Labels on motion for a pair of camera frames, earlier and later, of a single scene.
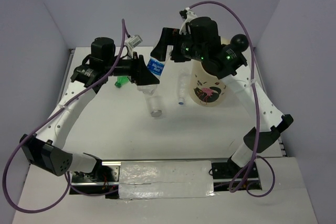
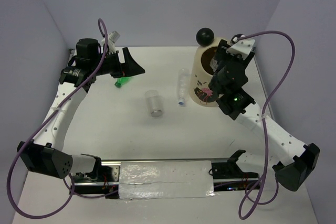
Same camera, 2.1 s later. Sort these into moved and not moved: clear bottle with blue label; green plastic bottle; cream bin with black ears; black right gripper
Moved: black right gripper; clear bottle with blue label
Not moved: cream bin with black ears; green plastic bottle
